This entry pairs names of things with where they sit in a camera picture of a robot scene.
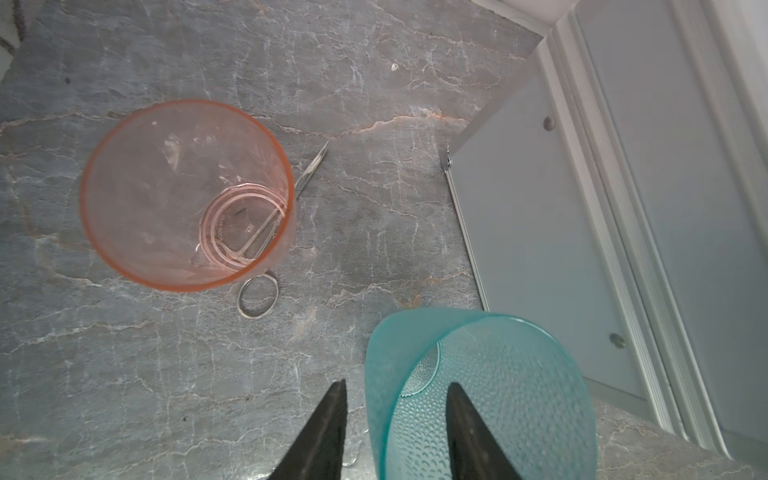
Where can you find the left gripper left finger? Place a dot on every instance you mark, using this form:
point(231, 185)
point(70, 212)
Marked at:
point(317, 452)

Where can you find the pink plastic cup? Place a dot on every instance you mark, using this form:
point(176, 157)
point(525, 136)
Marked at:
point(189, 195)

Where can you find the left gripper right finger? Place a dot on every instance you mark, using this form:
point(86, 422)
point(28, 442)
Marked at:
point(473, 451)

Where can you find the small metal scissors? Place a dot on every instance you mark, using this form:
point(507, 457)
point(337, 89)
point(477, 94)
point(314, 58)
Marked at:
point(270, 282)

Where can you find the teal plastic cup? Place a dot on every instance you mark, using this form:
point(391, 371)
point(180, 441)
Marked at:
point(524, 385)

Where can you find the silver first aid case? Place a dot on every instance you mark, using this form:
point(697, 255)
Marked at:
point(615, 193)

